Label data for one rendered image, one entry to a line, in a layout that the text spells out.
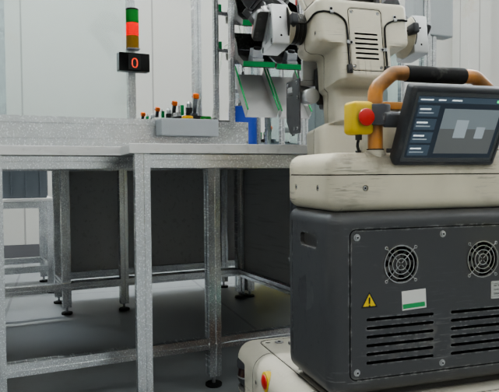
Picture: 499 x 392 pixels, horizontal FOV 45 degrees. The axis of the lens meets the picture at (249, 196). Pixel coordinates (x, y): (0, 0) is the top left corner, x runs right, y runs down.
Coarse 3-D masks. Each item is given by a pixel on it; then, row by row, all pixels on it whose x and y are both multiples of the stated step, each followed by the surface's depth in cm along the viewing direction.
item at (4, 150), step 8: (0, 152) 181; (8, 152) 182; (16, 152) 183; (24, 152) 184; (32, 152) 185; (40, 152) 186; (48, 152) 187; (56, 152) 188; (64, 152) 189; (72, 152) 190; (80, 152) 191; (88, 152) 192; (96, 152) 193; (104, 152) 194; (112, 152) 196; (120, 152) 197
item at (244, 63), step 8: (240, 40) 259; (248, 40) 260; (240, 48) 260; (248, 48) 261; (240, 56) 250; (264, 56) 251; (248, 64) 236; (256, 64) 236; (264, 64) 237; (272, 64) 238
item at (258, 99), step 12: (264, 72) 252; (240, 84) 242; (252, 84) 250; (264, 84) 252; (240, 96) 242; (252, 96) 244; (264, 96) 246; (252, 108) 239; (264, 108) 240; (276, 108) 237
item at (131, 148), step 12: (132, 144) 174; (144, 144) 175; (156, 144) 176; (168, 144) 177; (180, 144) 178; (192, 144) 180; (204, 144) 181; (216, 144) 182; (228, 144) 183; (240, 144) 184
